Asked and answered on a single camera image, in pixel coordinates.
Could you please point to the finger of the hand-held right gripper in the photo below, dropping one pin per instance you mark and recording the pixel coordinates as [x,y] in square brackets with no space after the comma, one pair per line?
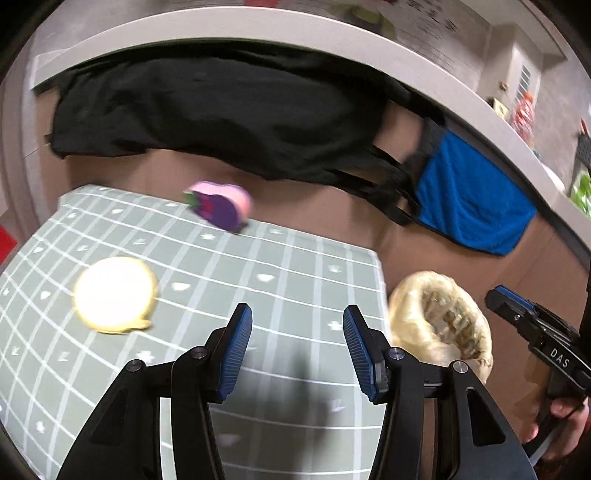
[510,302]

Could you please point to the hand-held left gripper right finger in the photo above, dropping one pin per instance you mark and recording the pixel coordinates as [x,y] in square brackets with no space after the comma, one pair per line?
[362,353]

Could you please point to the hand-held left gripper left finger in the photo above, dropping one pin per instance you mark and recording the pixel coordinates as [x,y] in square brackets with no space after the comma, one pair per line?
[235,353]

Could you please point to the person's right hand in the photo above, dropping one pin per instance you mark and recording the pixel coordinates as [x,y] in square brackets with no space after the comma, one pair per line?
[567,410]

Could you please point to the grey-green checked mat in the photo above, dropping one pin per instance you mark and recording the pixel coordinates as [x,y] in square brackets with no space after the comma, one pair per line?
[277,281]

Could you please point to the blue microfiber cloth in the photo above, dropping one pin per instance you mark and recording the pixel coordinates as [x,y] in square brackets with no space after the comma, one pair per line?
[471,198]

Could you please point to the green leafy vegetables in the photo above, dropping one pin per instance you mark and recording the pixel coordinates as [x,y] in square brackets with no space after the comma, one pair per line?
[582,194]

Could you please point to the pale yellow round object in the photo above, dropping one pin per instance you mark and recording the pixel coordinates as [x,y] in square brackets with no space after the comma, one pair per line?
[115,295]

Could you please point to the purple pink eggplant toy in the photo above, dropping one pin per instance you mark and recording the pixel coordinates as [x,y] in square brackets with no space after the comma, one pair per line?
[221,205]

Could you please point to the black perforated utensil rack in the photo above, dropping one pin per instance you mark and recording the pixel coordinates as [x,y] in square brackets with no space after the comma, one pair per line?
[585,141]

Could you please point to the orange white bottle pack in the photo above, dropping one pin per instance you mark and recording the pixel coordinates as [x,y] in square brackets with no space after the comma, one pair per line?
[524,115]

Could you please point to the white vented door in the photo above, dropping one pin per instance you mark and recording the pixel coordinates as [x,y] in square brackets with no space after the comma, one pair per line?
[512,74]

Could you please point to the black cloth bag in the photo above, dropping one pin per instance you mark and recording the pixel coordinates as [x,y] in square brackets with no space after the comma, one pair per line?
[207,115]

